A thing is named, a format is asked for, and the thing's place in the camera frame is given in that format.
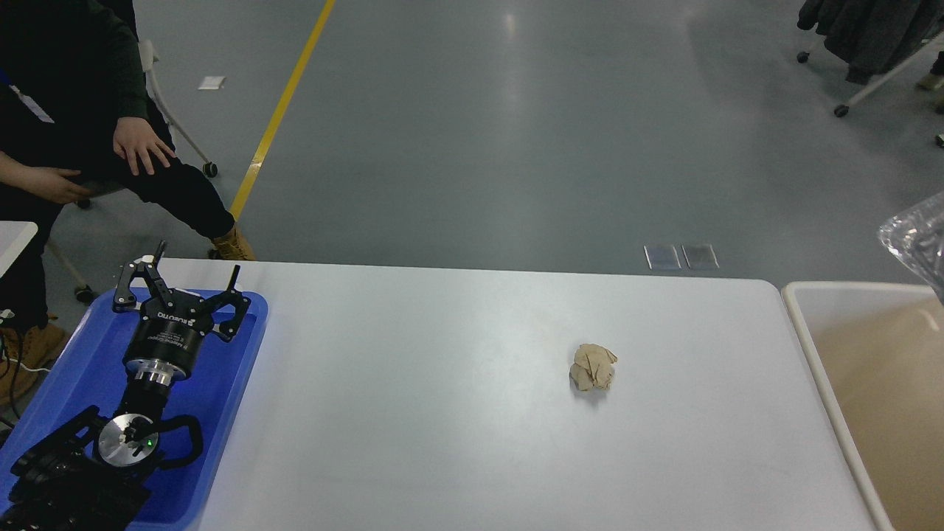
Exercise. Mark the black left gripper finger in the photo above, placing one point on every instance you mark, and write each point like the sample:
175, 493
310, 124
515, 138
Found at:
146, 269
204, 311

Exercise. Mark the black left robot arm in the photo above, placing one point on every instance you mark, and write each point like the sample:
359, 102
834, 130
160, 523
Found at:
92, 472

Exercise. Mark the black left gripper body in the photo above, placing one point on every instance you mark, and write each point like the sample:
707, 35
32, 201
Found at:
165, 345

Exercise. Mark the aluminium foil tray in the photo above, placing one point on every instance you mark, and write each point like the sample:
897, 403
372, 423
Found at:
915, 238

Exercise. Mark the person's right hand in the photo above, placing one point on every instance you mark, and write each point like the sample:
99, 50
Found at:
52, 184

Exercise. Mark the dark jacket on rack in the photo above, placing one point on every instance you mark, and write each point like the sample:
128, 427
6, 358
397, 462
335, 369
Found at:
872, 37

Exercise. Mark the metal floor plate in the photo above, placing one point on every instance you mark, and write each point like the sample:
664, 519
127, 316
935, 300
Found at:
700, 256
662, 257

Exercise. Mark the seated person in dark clothes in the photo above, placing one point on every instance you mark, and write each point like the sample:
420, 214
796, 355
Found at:
70, 70

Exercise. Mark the crumpled beige paper ball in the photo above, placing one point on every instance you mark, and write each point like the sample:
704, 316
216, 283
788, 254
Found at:
592, 367

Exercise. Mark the person's left hand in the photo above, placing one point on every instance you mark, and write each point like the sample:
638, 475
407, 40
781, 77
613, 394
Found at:
136, 142

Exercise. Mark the white rolling rack frame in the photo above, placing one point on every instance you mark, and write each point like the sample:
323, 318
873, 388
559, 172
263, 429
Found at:
842, 109

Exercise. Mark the left metal floor plate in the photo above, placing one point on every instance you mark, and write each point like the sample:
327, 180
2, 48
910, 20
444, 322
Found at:
662, 257

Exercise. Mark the beige plastic bin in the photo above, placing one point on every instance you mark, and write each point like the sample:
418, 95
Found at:
876, 354

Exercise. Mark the right metal floor plate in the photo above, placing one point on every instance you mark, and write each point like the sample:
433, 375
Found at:
700, 256

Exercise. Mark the office chair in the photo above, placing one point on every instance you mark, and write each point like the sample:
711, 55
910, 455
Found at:
149, 58

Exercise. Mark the blue plastic tray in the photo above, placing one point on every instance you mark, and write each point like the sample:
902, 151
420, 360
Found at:
89, 372

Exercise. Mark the white side table corner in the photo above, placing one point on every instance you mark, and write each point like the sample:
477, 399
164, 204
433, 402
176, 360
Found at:
15, 237

